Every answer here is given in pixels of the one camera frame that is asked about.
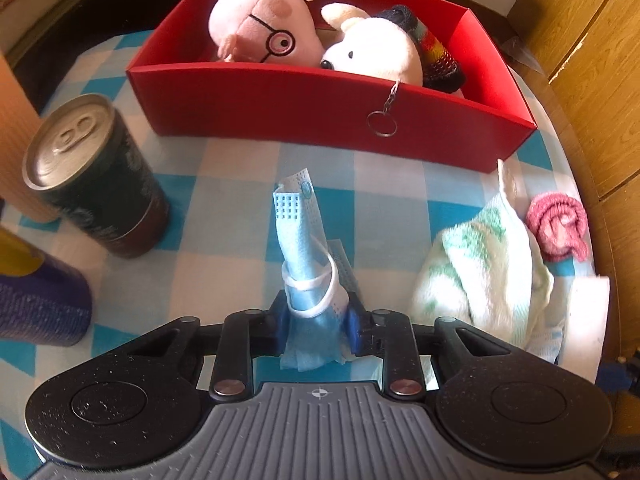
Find dark green drink can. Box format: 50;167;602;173
22;94;171;260

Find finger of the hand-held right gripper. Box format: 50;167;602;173
597;355;640;397

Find dark wooden bed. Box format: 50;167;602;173
0;0;213;73

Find blue face mask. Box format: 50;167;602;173
272;166;362;374

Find purple yellow drink can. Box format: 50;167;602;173
0;225;94;349

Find clear plastic bag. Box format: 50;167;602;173
500;36;544;74

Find wooden wardrobe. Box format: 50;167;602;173
514;0;640;371

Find blue white checkered cloth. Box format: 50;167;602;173
0;27;614;468

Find white bear plush with hat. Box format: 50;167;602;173
319;2;467;139

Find red cardboard box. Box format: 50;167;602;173
126;0;540;175

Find pink pig plush toy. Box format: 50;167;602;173
207;0;335;67

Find white green towel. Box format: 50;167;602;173
410;159;567;367

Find peach ribbed bottle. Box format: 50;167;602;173
0;52;62;224

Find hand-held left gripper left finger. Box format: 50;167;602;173
122;293;292;404

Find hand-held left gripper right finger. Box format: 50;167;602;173
344;292;517;404

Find pink rolled cloth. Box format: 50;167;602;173
526;191;590;264

